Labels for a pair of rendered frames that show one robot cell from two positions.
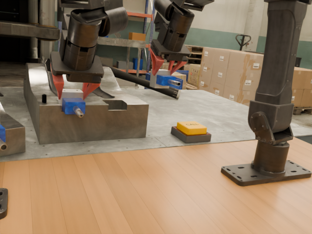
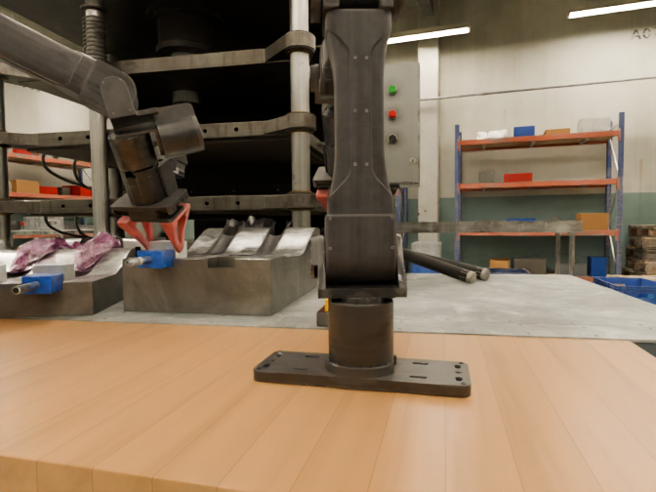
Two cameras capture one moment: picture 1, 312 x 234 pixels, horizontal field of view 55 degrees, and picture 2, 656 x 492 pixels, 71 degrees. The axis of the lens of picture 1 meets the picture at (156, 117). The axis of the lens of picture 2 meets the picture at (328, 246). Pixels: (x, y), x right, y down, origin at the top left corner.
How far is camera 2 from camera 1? 0.57 m
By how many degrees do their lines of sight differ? 41
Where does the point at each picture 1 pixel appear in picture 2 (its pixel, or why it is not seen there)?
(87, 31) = (119, 149)
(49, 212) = not seen: outside the picture
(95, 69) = (162, 203)
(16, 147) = (80, 307)
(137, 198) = (73, 364)
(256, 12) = not seen: outside the picture
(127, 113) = (237, 273)
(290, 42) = (346, 87)
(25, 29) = (275, 199)
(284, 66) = (340, 136)
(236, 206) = (165, 398)
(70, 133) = (159, 300)
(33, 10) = not seen: hidden behind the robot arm
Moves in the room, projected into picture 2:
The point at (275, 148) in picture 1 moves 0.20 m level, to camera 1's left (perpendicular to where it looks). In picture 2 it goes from (335, 307) to (203, 289)
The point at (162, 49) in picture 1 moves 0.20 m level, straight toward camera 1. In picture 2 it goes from (320, 178) to (225, 167)
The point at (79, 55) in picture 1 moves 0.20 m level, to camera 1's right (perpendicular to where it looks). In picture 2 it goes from (128, 184) to (211, 174)
